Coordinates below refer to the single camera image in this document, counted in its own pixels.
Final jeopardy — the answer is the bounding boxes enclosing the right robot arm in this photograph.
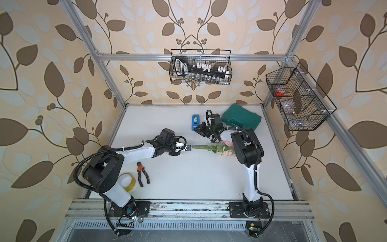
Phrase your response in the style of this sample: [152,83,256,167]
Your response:
[194,110,273,218]

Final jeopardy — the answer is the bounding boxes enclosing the red small object in basket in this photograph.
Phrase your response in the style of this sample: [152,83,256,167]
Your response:
[275,88,286,97]

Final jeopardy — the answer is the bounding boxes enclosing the black wire basket right wall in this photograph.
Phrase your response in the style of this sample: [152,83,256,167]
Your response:
[266,63,337,131]

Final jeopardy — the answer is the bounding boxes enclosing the black wire basket back wall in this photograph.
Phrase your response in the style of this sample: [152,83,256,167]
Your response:
[169,48,232,85]

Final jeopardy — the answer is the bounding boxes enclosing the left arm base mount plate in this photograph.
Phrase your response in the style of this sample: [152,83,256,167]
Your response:
[110,201,151,218]

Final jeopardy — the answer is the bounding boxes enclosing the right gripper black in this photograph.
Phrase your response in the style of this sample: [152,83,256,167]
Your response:
[194,122,216,138]

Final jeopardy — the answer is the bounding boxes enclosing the pink flower bouquet green stems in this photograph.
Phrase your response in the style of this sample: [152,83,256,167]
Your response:
[192,141,236,156]

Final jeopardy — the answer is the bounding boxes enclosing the black wire basket wall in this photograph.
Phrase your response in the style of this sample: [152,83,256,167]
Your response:
[266,63,337,131]
[169,48,232,85]

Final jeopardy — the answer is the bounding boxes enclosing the clear plastic bag in basket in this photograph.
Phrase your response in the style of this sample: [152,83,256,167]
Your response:
[280,99,305,127]

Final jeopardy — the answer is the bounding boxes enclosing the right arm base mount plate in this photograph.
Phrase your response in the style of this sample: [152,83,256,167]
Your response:
[228,201,271,219]

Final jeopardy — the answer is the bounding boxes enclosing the yellow tape roll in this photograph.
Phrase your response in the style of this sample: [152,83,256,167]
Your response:
[118,173,136,192]

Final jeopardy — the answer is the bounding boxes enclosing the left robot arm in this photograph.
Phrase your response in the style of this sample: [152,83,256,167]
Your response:
[73,129,191,217]

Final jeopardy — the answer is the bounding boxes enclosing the black socket set holder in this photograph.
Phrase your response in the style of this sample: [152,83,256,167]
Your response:
[172,56,231,79]

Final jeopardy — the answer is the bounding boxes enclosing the blue tape dispenser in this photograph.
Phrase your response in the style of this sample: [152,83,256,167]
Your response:
[191,115,200,131]

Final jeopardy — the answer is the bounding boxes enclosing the orange black pliers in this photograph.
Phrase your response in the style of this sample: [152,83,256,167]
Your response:
[136,161,151,188]

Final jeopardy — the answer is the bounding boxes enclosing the green plastic tool case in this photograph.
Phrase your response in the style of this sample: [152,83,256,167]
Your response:
[221,104,262,130]

